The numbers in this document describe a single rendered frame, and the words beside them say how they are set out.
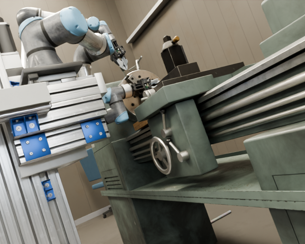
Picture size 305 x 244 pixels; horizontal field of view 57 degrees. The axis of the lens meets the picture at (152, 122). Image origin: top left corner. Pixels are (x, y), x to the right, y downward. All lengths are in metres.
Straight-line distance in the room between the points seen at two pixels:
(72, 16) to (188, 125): 0.61
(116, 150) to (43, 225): 0.72
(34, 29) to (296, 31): 0.92
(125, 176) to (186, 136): 0.88
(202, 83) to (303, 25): 0.39
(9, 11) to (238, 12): 3.75
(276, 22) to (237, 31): 3.06
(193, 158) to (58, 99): 0.55
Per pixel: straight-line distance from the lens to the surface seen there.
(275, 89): 0.78
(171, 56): 1.21
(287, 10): 0.85
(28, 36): 1.25
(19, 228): 1.26
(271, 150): 0.74
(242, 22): 3.88
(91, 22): 1.85
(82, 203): 4.86
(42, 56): 1.19
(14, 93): 0.99
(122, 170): 1.78
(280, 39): 0.83
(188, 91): 0.98
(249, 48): 3.82
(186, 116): 0.98
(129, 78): 1.71
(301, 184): 0.72
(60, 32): 1.20
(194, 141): 0.98
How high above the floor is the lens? 0.74
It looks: 5 degrees up
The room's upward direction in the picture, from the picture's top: 20 degrees counter-clockwise
